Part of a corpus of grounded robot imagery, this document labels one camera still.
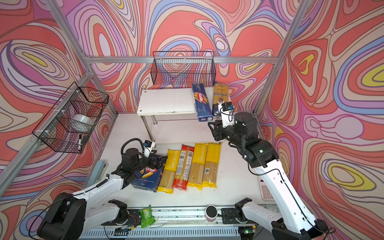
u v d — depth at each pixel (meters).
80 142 0.72
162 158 0.78
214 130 0.54
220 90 0.80
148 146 0.73
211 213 0.71
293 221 0.36
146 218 0.72
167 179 0.84
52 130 0.66
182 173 0.85
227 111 0.53
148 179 0.81
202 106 0.73
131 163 0.66
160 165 0.77
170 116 1.08
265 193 0.80
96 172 0.84
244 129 0.43
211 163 0.91
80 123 0.70
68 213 0.45
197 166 0.88
